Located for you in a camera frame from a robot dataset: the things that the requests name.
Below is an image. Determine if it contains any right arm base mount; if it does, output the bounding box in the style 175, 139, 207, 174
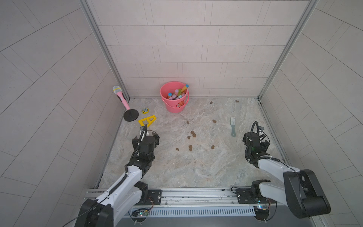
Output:
231, 180, 276, 204

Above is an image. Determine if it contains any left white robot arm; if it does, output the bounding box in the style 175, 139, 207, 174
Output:
64, 127, 160, 227

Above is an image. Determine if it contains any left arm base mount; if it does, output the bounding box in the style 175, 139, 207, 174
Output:
134, 182, 163, 206

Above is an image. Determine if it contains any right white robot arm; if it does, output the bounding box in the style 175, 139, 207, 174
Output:
243, 132, 331, 218

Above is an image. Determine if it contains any small yellow blue toy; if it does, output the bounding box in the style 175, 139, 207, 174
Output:
142, 108, 149, 114

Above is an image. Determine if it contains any pink plastic bucket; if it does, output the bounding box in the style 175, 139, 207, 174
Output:
160, 81, 190, 113

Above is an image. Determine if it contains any yellow triangle stencil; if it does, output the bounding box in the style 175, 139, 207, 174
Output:
138, 115, 157, 127

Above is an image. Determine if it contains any pink toy microphone on stand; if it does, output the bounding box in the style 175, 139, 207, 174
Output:
112, 86, 139, 122

